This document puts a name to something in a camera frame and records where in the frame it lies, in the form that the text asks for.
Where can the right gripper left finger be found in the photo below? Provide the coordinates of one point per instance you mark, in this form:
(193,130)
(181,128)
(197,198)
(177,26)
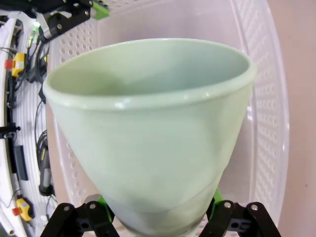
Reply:
(74,222)

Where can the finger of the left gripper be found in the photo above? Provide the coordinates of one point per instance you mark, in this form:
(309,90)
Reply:
(74,19)

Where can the yellow emergency stop box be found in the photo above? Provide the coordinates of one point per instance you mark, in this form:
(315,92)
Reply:
(19,64)
(23,208)

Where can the white perforated plastic basket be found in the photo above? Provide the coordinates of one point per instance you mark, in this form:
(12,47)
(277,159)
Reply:
(266,98)

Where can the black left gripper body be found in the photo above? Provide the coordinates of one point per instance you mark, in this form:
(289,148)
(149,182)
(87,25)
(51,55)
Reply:
(54,6)

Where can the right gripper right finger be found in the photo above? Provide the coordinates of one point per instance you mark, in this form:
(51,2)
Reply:
(242,222)

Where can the black clamp knob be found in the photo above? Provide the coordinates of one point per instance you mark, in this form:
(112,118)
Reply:
(10,129)

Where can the pale green plastic cup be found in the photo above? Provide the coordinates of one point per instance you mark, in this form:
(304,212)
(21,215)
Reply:
(148,135)

